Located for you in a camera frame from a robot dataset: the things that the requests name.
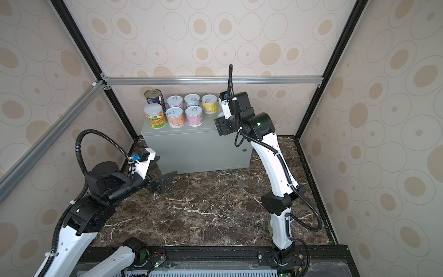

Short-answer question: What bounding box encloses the left black corner post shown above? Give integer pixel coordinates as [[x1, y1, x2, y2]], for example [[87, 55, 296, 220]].
[[50, 0, 139, 142]]

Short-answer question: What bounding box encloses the black corner post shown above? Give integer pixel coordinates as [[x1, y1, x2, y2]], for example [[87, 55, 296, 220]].
[[50, 0, 139, 142], [294, 0, 368, 142]]

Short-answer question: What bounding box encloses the green orange plastic-lid can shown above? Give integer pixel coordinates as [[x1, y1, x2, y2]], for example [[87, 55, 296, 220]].
[[144, 103, 166, 129]]

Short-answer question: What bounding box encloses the light blue label can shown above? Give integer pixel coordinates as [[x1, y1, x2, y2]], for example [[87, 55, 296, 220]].
[[183, 93, 200, 107]]

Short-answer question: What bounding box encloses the dark blue tin can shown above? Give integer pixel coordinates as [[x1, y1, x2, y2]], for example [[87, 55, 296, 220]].
[[144, 88, 166, 113]]

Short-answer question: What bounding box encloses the right black corner post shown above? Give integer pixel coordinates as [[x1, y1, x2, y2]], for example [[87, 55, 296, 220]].
[[294, 0, 368, 142]]

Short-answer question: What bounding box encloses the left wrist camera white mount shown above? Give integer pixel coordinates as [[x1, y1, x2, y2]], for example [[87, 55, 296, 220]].
[[131, 148, 160, 180]]

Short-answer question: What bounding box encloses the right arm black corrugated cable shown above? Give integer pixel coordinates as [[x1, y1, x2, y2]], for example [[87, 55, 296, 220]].
[[227, 63, 323, 277]]

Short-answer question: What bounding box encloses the back horizontal aluminium rail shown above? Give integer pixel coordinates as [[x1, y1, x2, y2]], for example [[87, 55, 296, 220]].
[[103, 76, 324, 85]]

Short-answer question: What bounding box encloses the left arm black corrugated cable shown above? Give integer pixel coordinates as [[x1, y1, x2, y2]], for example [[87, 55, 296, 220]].
[[36, 129, 134, 277]]

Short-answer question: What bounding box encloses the orange peach label can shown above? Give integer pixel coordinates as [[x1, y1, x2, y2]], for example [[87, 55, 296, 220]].
[[166, 107, 185, 129]]

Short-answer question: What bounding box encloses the pink white small can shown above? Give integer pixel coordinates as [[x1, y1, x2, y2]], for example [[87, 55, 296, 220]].
[[167, 95, 184, 109]]

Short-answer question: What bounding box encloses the grey metal cabinet box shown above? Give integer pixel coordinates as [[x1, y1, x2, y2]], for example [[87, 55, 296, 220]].
[[141, 106, 253, 174]]

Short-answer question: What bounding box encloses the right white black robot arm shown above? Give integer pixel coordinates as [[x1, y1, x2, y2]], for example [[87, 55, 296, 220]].
[[215, 92, 298, 265]]

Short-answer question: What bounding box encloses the green label plastic-lid can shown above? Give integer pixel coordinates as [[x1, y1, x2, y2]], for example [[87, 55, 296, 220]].
[[267, 222, 273, 235]]

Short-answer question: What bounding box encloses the yellow label can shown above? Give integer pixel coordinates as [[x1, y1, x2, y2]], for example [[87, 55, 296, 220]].
[[201, 94, 218, 114]]

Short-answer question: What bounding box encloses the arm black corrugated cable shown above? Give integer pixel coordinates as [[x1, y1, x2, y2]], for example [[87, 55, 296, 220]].
[[36, 129, 134, 277], [227, 63, 323, 277]]

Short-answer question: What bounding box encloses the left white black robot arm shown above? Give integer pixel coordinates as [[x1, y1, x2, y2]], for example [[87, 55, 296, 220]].
[[35, 161, 178, 277]]

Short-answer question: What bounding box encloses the left side aluminium rail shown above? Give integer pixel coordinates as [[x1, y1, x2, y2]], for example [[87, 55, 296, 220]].
[[1, 80, 105, 202]]

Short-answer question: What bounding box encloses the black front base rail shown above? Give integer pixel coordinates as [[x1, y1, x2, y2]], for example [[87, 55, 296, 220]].
[[126, 245, 359, 277]]

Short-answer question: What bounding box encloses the pink label can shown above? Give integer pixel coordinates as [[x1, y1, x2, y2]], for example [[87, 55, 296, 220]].
[[185, 106, 204, 127]]

